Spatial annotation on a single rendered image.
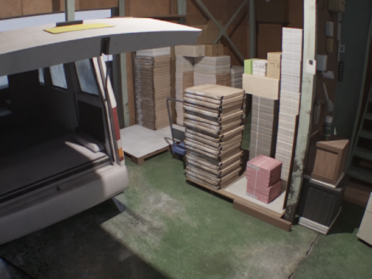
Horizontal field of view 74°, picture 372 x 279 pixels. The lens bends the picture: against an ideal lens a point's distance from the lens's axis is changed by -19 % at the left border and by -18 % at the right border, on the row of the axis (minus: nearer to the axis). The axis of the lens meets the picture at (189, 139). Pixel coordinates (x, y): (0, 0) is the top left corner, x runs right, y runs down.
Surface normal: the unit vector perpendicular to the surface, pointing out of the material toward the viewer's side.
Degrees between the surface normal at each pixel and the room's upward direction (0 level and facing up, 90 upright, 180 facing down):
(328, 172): 90
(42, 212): 87
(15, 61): 106
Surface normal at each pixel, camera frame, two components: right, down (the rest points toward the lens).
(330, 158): -0.68, 0.29
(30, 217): 0.68, 0.21
